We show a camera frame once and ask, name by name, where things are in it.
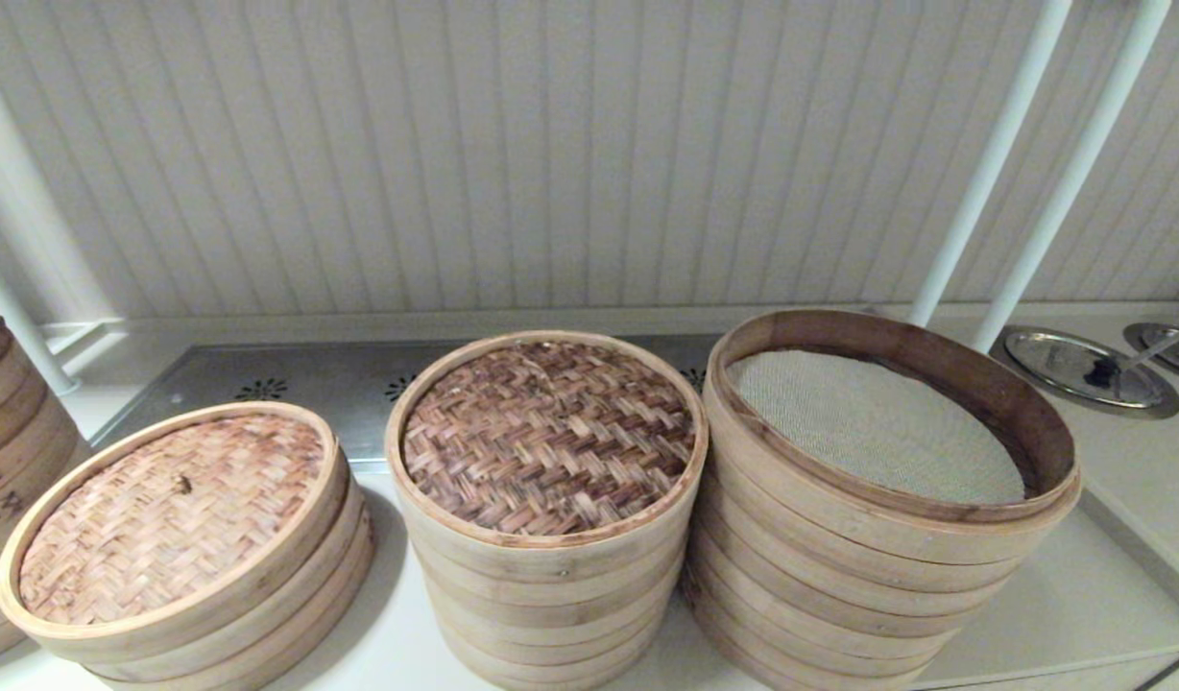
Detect dark woven bamboo lid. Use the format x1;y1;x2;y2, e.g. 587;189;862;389
385;329;709;580

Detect beige mesh steamer liner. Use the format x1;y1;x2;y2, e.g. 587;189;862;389
726;348;1025;507

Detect low bamboo steamer basket stack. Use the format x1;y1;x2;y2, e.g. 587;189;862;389
33;475;376;691

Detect light woven bamboo steamer lid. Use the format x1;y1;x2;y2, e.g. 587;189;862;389
0;401;350;665

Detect bamboo steamer stack with clasps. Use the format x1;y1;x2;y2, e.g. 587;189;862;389
0;293;91;668

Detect perforated stainless steel panel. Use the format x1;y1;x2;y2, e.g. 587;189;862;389
90;334;736;473

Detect white slanted metal pole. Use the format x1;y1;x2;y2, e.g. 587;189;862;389
969;0;1175;354
908;0;1073;329

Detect round stainless steel plate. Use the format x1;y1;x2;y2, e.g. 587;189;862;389
1122;322;1179;387
991;326;1179;420

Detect thin white metal pole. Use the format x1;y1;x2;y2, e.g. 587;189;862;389
0;245;80;396

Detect thick white round column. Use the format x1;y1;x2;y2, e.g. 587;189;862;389
0;43;120;322

